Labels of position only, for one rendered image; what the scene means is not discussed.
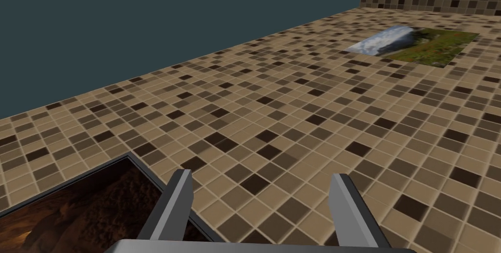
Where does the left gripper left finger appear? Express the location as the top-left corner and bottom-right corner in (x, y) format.
(137, 168), (194, 242)

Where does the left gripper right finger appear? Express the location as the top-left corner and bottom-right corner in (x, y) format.
(328, 173), (391, 248)

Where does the landscape picture with meadow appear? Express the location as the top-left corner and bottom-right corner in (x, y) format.
(343, 25), (480, 69)

